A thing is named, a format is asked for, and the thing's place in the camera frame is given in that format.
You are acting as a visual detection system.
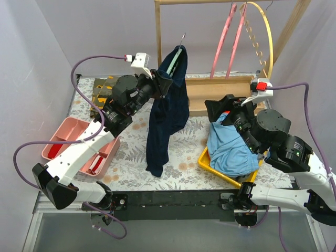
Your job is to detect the yellow plastic tray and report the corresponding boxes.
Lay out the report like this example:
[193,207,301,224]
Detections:
[198,147,258,188]

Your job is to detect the pink hanger right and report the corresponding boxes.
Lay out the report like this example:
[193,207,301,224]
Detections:
[225,4,246,79]

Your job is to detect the pink divided organizer tray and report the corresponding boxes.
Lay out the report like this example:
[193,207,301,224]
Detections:
[41,117,120,179]

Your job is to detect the red white cloth in tray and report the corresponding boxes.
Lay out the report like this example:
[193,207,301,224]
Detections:
[88,155,104,175]

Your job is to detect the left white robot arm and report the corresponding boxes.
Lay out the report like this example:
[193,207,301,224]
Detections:
[32,70,173,210]

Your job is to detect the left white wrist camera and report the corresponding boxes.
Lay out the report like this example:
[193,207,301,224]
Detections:
[124,52,152,79]

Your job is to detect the light blue shorts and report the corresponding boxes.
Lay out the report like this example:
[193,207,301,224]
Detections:
[206,113,259,178]

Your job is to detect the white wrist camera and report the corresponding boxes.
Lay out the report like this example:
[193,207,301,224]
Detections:
[124,52,152,79]
[241,78,274,106]

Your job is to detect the pink hanger left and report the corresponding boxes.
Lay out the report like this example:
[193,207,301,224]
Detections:
[210,4,237,79]

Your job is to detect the floral table mat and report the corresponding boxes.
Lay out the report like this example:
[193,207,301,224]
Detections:
[49,73,289,192]

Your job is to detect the pink hanger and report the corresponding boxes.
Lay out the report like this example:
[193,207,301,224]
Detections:
[225,4,246,79]
[210,4,237,79]

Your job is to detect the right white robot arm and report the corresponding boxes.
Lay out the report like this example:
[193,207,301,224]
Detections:
[205,94,335,226]

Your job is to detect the green hanger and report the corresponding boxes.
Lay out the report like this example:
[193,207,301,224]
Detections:
[166,33,186,77]

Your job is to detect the wooden clothes rack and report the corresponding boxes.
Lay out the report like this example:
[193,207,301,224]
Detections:
[153,0,313,118]

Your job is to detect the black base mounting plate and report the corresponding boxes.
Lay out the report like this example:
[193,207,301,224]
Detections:
[81,189,268,224]

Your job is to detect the camouflage shorts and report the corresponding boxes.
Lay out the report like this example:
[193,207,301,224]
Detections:
[92,76,119,109]

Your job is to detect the red cloth in tray front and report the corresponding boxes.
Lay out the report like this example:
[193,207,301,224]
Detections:
[47,144,62,160]

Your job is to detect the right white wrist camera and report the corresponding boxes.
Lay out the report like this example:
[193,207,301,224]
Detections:
[241,78,274,106]

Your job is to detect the navy blue shorts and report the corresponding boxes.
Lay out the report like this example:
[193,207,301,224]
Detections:
[146,45,190,177]

